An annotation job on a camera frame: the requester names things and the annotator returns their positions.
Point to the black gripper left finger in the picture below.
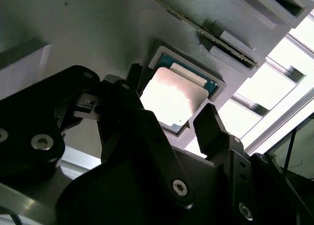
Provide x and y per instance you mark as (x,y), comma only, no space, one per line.
(36,112)

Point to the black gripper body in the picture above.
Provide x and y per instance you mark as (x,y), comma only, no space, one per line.
(122,193)

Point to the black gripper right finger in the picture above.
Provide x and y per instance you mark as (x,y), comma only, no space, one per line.
(211,129)

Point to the silver CPU chip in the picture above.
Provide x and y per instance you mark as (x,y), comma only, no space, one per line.
(171,94)

